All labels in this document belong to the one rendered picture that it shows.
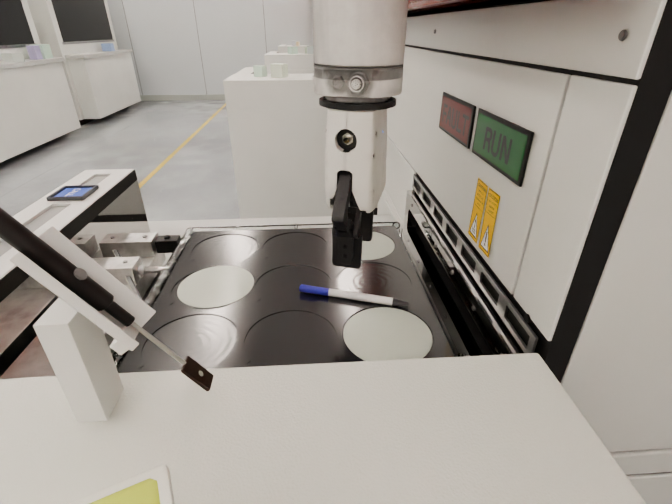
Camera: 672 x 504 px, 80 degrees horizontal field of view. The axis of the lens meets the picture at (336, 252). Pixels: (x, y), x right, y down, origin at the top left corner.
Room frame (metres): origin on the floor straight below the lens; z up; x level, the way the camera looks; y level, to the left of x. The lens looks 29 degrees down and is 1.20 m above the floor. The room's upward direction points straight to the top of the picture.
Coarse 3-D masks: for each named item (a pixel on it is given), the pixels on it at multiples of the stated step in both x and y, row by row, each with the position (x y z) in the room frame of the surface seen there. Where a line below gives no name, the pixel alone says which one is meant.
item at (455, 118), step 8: (448, 104) 0.56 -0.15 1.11; (456, 104) 0.53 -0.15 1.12; (448, 112) 0.55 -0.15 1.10; (456, 112) 0.52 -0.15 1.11; (464, 112) 0.50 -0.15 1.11; (440, 120) 0.58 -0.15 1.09; (448, 120) 0.55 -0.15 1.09; (456, 120) 0.52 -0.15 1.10; (464, 120) 0.49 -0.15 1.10; (448, 128) 0.54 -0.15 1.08; (456, 128) 0.52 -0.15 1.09; (464, 128) 0.49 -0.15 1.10; (456, 136) 0.51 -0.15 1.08; (464, 136) 0.49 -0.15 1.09
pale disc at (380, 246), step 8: (376, 232) 0.61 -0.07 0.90; (376, 240) 0.58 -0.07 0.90; (384, 240) 0.58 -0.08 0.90; (368, 248) 0.55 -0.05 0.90; (376, 248) 0.55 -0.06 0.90; (384, 248) 0.55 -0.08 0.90; (392, 248) 0.55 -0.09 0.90; (368, 256) 0.53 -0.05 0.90; (376, 256) 0.53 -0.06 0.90; (384, 256) 0.53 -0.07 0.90
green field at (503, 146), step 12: (480, 120) 0.45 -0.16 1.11; (492, 120) 0.42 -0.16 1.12; (480, 132) 0.44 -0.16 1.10; (492, 132) 0.41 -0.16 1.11; (504, 132) 0.39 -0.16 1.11; (516, 132) 0.37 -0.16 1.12; (480, 144) 0.44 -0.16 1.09; (492, 144) 0.41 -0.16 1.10; (504, 144) 0.38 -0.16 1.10; (516, 144) 0.36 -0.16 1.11; (492, 156) 0.40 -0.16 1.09; (504, 156) 0.38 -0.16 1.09; (516, 156) 0.36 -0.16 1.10; (504, 168) 0.37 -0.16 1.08; (516, 168) 0.35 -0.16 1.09; (516, 180) 0.35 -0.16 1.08
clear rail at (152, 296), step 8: (192, 232) 0.61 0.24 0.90; (184, 240) 0.57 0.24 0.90; (184, 248) 0.56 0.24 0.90; (176, 256) 0.52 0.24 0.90; (168, 264) 0.50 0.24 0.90; (168, 272) 0.48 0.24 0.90; (160, 280) 0.45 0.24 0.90; (152, 288) 0.44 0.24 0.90; (160, 288) 0.44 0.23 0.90; (152, 296) 0.42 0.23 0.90; (152, 304) 0.41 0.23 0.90; (120, 360) 0.31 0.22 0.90
